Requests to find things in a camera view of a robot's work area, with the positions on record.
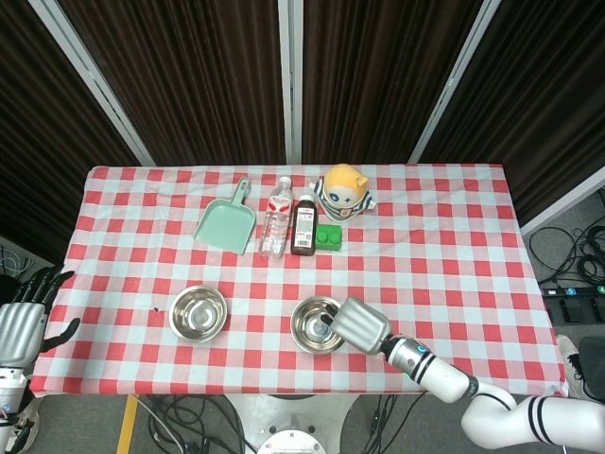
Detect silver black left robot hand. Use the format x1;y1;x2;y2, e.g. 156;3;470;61
0;266;81;369

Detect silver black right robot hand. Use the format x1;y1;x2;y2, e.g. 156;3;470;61
319;296;394;357

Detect steel bowl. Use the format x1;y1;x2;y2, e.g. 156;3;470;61
289;296;354;354
168;285;230;344
290;295;351;349

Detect red white checked tablecloth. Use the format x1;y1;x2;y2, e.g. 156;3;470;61
28;164;570;397

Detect green toy building block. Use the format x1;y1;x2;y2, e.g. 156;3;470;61
314;223;344;253

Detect brown labelled medicine bottle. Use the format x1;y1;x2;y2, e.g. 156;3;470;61
289;187;319;257

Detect yellow striped plush toy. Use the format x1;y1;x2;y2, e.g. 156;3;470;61
308;163;377;223

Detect clear plastic water bottle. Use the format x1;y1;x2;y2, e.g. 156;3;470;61
258;176;294;259

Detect mint green plastic dustpan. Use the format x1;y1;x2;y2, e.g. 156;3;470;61
194;177;258;256

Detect white shoe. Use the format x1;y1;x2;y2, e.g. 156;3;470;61
556;333;587;396

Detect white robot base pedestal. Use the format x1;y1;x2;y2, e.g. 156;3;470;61
225;394;363;454

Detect black looped cable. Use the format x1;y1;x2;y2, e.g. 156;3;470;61
527;226;583;286

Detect black cable bundle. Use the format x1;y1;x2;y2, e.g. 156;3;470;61
139;394;247;454

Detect black coiled cable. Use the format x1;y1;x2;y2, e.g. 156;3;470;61
579;221;605;286

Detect white partition frame post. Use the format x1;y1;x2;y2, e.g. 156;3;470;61
408;0;502;166
519;165;605;237
277;0;303;166
26;0;157;166

